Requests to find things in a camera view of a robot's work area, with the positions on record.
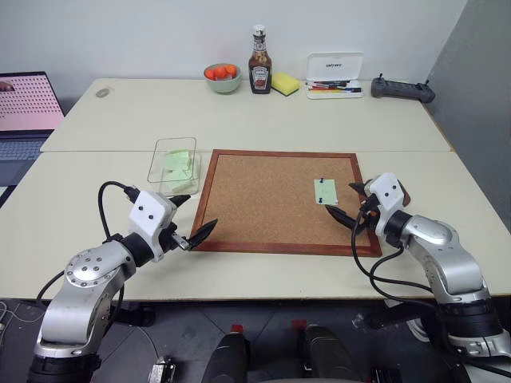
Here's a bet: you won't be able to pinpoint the black table foot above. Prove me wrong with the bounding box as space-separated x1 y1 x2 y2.
113 301 156 329

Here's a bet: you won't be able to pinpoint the grey remote controller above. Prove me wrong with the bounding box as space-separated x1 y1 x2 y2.
370 73 436 104

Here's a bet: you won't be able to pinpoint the yellow sponge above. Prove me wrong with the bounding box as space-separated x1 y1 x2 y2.
271 72 301 97

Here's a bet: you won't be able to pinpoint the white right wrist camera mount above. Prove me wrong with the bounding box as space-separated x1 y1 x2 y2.
366 172 406 237

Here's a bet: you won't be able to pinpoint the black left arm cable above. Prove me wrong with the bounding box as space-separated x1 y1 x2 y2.
97 180 140 243

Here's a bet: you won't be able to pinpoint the white open marker case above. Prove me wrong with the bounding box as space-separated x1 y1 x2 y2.
305 51 366 100

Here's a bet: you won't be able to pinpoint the pale green paper note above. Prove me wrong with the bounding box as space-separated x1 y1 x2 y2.
313 178 339 207

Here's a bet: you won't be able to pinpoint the clear plastic container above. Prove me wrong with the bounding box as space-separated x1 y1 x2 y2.
147 136 203 196

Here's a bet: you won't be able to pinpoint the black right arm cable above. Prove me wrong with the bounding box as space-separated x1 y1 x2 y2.
350 207 444 308

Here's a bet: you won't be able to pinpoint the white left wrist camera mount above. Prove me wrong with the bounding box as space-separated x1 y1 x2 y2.
128 190 179 263

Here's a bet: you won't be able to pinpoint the pale green bowl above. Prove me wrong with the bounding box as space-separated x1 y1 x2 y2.
203 62 243 95

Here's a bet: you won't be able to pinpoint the coloured markers set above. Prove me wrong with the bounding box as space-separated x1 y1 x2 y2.
307 80 362 95

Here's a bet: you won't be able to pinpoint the orange toy carrot pieces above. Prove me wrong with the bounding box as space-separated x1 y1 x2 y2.
204 63 239 81

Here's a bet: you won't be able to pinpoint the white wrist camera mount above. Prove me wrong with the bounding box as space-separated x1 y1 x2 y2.
128 190 179 263
366 172 406 237

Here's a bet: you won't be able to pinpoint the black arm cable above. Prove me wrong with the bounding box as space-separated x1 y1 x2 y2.
97 180 140 243
350 207 444 308

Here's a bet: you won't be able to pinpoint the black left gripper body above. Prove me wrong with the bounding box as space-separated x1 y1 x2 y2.
157 221 190 256

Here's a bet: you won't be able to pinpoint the laptop with pink screen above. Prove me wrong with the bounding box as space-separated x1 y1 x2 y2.
0 71 66 160

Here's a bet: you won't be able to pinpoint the cork board with wooden frame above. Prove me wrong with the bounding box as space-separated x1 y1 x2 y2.
188 148 383 258

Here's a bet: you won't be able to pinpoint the ketchup bottle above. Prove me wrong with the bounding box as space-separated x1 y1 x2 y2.
248 24 274 96

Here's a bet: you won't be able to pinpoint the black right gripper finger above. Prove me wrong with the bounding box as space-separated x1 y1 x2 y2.
324 204 362 235
348 180 373 197

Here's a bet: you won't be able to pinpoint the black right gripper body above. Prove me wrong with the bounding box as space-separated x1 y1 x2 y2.
358 192 382 235

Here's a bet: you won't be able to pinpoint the dark rounded shape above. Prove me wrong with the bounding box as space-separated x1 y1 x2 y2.
291 319 362 383
201 323 252 383

